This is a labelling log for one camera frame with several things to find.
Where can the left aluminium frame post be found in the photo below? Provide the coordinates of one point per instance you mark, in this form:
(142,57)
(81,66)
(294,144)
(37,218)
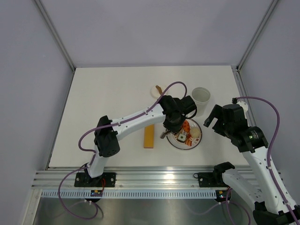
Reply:
(53,31)

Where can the aluminium mounting rail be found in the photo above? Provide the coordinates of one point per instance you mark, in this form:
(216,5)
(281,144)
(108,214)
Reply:
(159,177)

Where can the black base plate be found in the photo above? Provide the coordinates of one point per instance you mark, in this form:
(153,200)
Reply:
(83,180)
(207,180)

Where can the white cylindrical lunch container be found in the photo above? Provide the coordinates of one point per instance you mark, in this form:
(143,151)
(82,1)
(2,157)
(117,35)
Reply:
(201,97)

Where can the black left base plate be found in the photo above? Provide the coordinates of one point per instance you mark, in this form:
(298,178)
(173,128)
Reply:
(83,180)

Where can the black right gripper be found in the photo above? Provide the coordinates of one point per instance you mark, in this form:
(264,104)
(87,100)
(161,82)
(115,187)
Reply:
(216,112)

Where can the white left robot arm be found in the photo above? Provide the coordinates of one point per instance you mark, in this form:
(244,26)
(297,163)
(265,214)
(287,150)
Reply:
(109,132)

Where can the right aluminium frame post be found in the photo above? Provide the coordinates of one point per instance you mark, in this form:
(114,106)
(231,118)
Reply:
(258,32)

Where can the aluminium frame post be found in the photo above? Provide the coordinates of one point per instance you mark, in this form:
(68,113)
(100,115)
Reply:
(53,31)
(258,32)

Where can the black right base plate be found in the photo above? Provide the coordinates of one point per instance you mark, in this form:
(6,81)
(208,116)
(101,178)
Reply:
(207,180)

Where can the white slotted cable duct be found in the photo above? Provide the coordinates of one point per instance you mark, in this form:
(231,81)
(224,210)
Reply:
(133,194)

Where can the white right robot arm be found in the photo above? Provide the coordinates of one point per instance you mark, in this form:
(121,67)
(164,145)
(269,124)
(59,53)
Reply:
(271,204)

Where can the metal food tongs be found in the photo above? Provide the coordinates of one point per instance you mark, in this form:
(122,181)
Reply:
(164,134)

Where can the sushi roll with green centre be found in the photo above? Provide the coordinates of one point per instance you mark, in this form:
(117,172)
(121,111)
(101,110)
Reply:
(181,138)

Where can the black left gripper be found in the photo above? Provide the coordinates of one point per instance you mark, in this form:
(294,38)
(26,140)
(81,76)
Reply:
(174,129)

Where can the white lid with brown handle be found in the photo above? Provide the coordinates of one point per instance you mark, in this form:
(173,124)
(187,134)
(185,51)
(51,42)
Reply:
(156,91)

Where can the yellow rectangular box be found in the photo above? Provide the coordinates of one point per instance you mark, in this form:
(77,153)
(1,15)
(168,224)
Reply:
(148,141)

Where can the round patterned plate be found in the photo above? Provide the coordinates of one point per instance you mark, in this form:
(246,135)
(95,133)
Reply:
(182,146)

